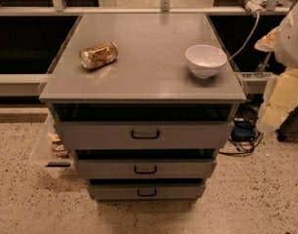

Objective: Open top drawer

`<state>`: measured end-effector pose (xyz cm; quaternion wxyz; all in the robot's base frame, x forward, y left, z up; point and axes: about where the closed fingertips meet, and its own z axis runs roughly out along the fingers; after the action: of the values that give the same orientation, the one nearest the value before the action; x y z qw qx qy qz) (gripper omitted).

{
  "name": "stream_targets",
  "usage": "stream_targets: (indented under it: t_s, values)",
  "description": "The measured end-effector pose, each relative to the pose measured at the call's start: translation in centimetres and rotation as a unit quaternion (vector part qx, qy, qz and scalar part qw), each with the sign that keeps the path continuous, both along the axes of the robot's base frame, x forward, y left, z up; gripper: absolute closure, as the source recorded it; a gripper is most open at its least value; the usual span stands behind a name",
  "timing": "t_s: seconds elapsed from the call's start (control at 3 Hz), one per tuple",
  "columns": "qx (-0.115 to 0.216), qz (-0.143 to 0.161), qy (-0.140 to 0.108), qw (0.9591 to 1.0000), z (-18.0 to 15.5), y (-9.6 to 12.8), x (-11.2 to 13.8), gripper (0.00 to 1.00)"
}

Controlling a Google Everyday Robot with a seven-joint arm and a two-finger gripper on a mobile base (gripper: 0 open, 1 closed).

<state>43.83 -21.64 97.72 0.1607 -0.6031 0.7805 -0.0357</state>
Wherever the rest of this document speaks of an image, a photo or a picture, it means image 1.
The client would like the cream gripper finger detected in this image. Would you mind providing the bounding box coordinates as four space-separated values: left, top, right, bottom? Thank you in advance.
254 27 278 52

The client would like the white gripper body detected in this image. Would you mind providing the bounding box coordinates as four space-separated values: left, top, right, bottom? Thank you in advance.
256 68 298 134

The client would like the grey top drawer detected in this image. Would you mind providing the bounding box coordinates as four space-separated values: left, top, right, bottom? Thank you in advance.
55 121 234 150

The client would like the grey drawer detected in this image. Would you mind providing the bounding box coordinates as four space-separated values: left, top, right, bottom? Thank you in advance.
55 121 234 150
74 149 216 179
87 178 205 201

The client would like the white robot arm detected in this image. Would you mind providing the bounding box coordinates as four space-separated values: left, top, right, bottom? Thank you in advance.
254 2 298 134

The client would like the grey middle drawer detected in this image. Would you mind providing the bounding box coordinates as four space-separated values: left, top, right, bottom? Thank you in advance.
74 149 216 179

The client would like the grey bottom drawer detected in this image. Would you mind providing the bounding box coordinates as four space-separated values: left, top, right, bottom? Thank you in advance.
87 178 205 201

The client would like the diagonal metal rod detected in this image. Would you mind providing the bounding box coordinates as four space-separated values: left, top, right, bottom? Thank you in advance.
254 52 272 78

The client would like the white power strip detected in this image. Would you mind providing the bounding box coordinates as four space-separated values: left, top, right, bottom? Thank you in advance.
239 0 266 16

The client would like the white bowl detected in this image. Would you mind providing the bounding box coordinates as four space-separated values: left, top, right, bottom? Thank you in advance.
185 45 227 79

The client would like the crushed gold soda can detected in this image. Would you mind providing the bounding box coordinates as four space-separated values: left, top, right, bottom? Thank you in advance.
79 42 118 70

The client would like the clear plastic snack bin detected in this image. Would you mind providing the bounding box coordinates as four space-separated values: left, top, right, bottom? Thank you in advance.
29 115 76 178

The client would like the white power cable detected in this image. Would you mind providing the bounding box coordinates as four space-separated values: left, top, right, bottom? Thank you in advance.
227 11 261 62

